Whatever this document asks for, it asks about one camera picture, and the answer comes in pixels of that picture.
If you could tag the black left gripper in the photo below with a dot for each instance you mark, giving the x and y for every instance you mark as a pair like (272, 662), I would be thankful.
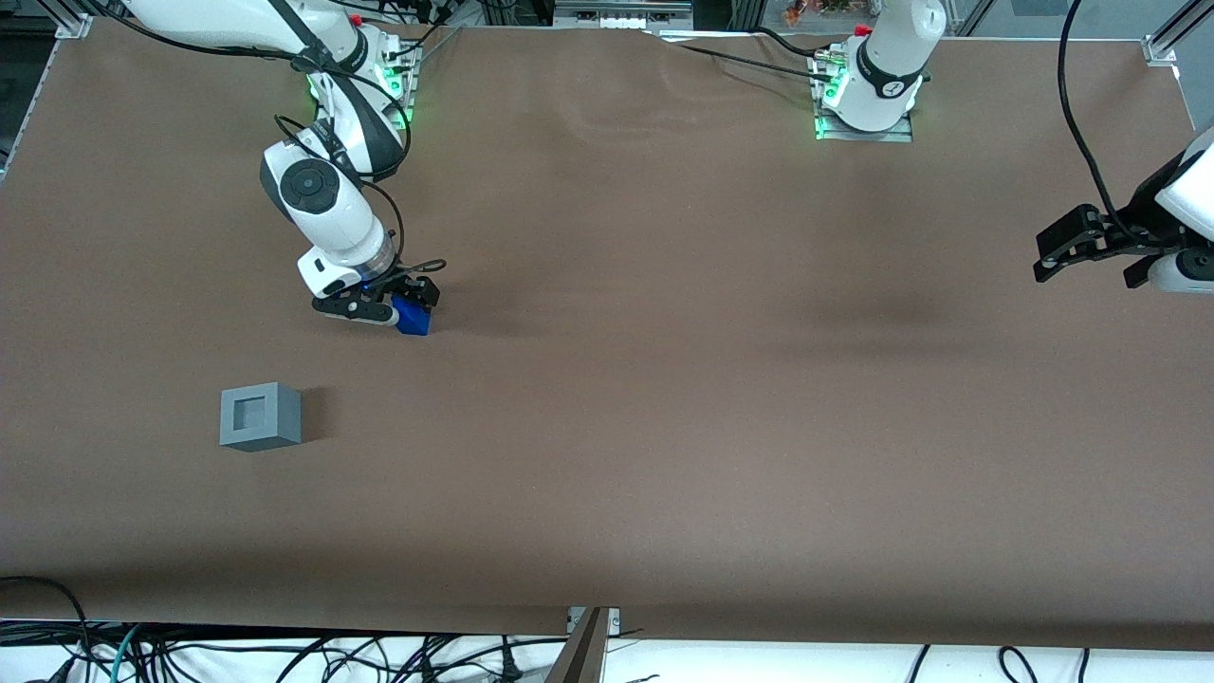
(1145, 220)

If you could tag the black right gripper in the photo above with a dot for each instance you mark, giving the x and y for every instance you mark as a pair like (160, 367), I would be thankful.
(414, 286)

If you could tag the blue plastic part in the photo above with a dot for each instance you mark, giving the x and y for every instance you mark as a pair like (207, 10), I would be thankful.
(413, 321)

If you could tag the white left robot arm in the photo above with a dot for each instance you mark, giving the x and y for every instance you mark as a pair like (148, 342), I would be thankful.
(887, 66)

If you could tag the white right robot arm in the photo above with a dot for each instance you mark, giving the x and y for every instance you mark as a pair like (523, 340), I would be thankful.
(327, 204)

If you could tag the gray cube base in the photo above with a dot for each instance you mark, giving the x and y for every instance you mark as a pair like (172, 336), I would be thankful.
(270, 417)

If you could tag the brown table cover sheet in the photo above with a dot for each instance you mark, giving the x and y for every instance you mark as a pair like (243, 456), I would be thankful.
(664, 379)

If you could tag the orange background clutter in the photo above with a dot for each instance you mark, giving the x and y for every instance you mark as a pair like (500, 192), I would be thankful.
(816, 11)

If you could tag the white power strip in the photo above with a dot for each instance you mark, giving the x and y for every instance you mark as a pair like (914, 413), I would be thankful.
(621, 19)

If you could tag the gray angled bar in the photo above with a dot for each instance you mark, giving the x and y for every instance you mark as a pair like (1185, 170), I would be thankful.
(580, 659)

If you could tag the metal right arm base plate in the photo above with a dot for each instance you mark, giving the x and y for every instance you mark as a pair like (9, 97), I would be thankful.
(406, 90)

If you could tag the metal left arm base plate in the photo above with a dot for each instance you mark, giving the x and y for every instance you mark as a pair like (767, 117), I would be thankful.
(868, 137)

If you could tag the aluminium frame profile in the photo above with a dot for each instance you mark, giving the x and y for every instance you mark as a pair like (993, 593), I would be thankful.
(1171, 38)
(74, 19)

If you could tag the small metal bracket plate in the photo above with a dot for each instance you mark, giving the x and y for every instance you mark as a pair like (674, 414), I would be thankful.
(612, 618)

